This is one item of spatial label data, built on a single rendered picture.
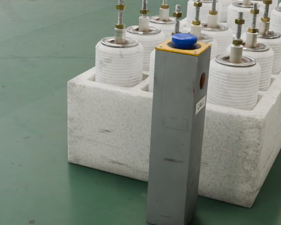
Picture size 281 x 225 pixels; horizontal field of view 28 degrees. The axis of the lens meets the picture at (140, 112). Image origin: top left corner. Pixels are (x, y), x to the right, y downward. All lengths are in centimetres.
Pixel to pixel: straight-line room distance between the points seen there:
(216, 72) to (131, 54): 18
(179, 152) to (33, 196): 31
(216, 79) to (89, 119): 27
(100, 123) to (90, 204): 17
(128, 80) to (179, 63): 26
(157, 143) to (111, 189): 21
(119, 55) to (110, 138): 16
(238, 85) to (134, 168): 27
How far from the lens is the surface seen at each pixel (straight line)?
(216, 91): 102
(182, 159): 91
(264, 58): 113
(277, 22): 154
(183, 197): 94
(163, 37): 121
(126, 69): 109
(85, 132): 113
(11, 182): 112
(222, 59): 104
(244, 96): 102
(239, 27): 103
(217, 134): 102
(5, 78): 170
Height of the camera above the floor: 54
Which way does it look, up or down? 22 degrees down
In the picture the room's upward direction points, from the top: 3 degrees clockwise
